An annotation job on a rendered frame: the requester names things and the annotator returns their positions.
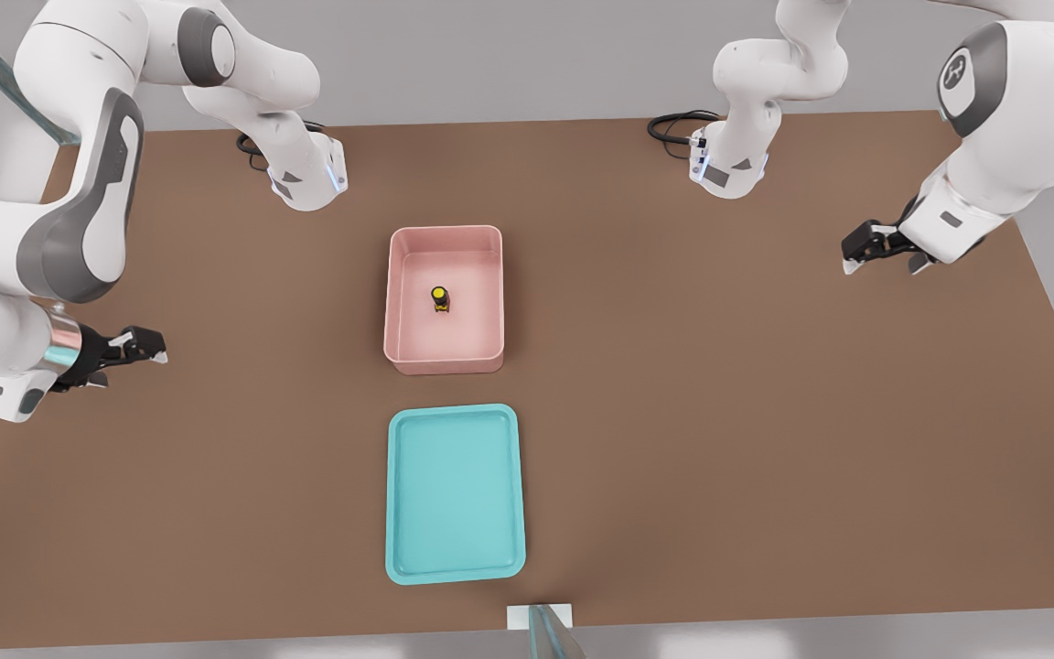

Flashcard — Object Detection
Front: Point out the pale blue-green tray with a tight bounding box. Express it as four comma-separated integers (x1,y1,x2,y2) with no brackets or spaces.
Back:
385,404,527,586

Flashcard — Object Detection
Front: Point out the pink plastic box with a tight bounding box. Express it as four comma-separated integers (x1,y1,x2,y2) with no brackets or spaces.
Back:
383,225,505,376

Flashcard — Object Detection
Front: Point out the black cable loop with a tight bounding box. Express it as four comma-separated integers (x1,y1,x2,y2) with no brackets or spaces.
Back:
647,110,723,147
235,122,328,175

